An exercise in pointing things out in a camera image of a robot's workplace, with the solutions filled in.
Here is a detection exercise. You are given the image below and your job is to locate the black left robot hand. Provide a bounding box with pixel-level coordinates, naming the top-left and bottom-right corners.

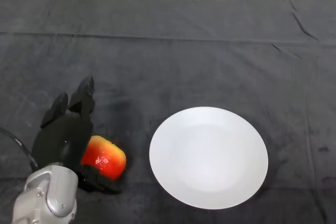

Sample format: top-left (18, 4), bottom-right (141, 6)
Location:
top-left (31, 75), bottom-right (123, 195)

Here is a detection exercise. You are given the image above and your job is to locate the red yellow apple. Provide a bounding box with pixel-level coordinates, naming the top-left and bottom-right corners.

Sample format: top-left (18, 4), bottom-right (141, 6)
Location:
top-left (80, 135), bottom-right (127, 182)

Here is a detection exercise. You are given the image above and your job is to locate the white round plate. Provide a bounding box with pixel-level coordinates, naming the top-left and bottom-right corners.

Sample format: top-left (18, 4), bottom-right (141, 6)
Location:
top-left (149, 106), bottom-right (269, 210)

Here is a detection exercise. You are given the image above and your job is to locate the black table cloth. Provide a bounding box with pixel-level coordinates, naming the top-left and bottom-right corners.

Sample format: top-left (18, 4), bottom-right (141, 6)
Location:
top-left (0, 0), bottom-right (336, 224)

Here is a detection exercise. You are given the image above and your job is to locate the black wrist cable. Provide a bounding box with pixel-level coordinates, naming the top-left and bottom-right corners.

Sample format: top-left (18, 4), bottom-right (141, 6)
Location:
top-left (0, 126), bottom-right (39, 171)

